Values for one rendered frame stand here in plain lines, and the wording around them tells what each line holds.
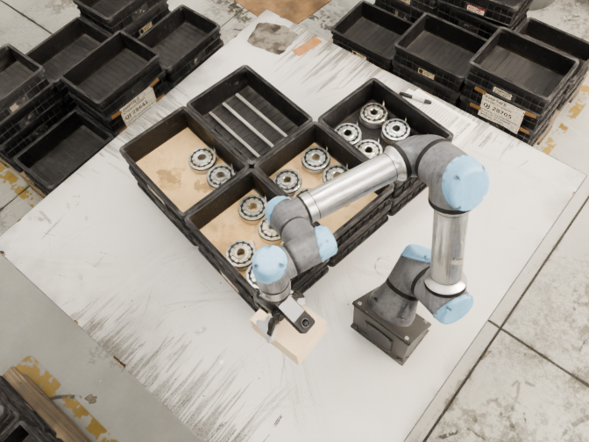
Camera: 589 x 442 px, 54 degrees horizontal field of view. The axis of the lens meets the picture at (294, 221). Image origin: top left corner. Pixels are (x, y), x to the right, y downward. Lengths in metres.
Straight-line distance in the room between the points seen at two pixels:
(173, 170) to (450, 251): 1.11
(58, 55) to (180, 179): 1.53
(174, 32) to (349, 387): 2.23
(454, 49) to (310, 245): 2.11
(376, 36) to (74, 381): 2.35
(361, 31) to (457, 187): 2.18
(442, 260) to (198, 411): 0.90
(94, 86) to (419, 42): 1.67
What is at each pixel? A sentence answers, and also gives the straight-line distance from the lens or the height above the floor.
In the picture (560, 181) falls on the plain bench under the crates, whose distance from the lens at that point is 2.38.
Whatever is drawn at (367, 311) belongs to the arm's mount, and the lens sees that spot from 1.77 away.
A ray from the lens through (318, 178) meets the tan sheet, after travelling 2.09.
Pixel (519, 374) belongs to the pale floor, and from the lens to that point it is 2.76.
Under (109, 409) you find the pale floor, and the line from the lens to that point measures 2.78.
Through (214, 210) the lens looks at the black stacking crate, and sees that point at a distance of 2.01.
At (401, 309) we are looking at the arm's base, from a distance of 1.77.
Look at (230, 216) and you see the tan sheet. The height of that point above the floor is 0.83.
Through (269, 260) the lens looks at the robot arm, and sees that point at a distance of 1.23.
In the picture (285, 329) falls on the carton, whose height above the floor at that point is 1.12.
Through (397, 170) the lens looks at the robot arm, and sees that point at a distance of 1.44.
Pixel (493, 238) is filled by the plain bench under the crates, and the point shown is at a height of 0.70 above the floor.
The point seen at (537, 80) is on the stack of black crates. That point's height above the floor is 0.49.
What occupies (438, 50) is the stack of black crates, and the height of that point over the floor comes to 0.38.
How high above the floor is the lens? 2.54
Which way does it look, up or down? 59 degrees down
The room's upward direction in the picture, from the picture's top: 7 degrees counter-clockwise
